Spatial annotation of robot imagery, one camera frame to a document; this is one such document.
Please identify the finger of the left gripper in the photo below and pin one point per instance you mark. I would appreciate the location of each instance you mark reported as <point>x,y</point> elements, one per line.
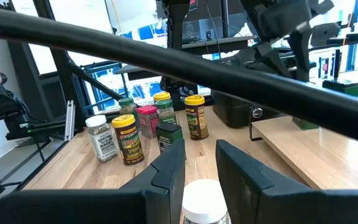
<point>300,56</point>
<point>272,57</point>

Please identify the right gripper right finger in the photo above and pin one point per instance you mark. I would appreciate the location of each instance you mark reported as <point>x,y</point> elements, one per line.
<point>259,202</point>

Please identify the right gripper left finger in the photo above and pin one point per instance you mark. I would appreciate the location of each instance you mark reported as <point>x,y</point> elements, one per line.
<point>154,199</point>

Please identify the white-lid bagel seasoning jar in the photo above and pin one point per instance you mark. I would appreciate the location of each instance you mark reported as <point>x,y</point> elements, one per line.
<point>204,202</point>
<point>102,143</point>

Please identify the yellow-lid brown-label spice jar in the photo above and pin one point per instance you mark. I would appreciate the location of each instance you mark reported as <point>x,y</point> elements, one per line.
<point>196,121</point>
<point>129,143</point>
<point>162,96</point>

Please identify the dark green pepper tin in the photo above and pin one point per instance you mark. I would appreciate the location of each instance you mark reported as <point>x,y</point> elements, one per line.
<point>340,87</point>
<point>304,125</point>
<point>168,135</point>

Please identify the red-lid smoked paprika tin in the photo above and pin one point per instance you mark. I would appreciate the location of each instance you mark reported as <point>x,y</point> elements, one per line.
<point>148,123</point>

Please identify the green-lid glass spice jar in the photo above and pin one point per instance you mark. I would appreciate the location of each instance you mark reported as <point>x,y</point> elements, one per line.
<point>166,113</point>
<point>127,107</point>

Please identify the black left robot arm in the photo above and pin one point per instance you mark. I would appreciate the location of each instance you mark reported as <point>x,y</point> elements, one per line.
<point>179,25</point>

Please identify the wood and black metal shelf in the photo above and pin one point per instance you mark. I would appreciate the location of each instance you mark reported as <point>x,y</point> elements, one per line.
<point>322,155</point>

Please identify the dark laptop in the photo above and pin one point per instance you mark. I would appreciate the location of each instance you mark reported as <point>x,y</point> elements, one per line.
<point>323,32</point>

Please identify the black standing desk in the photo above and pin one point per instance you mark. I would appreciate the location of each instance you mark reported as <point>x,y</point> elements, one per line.
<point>219,43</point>
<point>353,39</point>

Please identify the black four-slot toaster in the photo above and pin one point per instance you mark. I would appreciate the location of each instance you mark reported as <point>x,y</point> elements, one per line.
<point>232,109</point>

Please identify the dark computer monitor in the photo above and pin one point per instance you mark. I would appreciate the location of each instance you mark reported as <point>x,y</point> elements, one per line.
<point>197,28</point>

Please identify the silver aluminium bar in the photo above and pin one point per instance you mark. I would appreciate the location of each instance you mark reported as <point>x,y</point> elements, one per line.
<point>69,121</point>

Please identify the black metal rig frame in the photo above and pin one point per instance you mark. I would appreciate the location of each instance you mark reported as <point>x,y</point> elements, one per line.
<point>61,71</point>

